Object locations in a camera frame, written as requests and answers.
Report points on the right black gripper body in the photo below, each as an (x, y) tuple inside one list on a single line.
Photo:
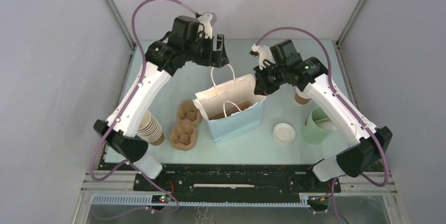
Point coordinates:
[(271, 78)]

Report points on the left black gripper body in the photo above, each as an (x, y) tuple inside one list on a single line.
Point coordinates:
[(200, 51)]

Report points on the brown paper coffee cup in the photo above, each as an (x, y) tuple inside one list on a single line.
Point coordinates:
[(301, 98)]

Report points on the light blue paper bag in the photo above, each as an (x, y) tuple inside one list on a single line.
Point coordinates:
[(235, 91)]

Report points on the brown pulp cup carrier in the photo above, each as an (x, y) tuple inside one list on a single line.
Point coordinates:
[(231, 109), (184, 133)]

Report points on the stack of white lids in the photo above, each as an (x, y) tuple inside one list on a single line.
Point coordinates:
[(283, 133)]

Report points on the stack of paper cups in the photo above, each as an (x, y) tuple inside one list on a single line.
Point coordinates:
[(150, 130)]

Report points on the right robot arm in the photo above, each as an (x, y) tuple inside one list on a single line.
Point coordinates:
[(364, 139)]

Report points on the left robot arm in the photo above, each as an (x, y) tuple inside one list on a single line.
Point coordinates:
[(119, 130)]

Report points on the green cylindrical container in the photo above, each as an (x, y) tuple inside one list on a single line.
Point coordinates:
[(311, 133)]

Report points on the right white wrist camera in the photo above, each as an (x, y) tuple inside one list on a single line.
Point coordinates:
[(264, 55)]

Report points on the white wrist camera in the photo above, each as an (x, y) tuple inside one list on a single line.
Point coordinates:
[(207, 20), (264, 55)]

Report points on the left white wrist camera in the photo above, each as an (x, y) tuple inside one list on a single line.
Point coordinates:
[(207, 20)]

